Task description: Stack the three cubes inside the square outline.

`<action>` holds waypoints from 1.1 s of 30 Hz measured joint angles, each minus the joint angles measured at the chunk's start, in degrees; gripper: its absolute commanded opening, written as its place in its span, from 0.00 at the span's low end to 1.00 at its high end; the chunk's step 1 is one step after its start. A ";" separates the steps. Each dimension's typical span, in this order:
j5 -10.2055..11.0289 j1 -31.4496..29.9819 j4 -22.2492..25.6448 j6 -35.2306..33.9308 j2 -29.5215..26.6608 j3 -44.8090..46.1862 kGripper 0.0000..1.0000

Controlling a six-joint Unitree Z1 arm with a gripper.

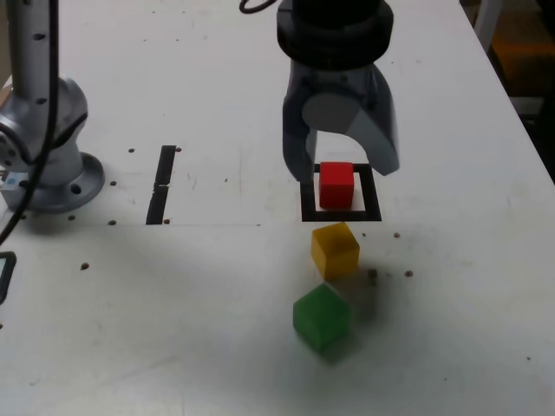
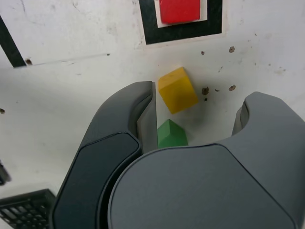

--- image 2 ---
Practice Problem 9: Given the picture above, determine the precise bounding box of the yellow cube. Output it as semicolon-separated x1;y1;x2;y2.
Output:
158;66;200;115

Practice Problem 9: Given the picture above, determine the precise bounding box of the black grid panel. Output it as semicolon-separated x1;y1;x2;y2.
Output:
0;188;57;229

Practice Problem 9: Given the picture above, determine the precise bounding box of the green cube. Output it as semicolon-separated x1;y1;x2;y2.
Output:
157;118;189;149

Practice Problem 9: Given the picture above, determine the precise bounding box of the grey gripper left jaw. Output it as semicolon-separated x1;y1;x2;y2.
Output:
51;81;159;229

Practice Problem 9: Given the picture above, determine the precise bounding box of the black tape strip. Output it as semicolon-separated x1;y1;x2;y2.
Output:
0;14;27;68

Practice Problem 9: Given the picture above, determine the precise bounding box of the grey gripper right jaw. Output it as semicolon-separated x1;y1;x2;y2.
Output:
101;91;305;229

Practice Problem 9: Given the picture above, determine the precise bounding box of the black tape square outline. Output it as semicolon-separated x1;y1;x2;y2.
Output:
139;0;224;45

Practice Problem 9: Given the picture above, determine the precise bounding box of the red cube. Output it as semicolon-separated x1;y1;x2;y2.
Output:
159;0;201;24

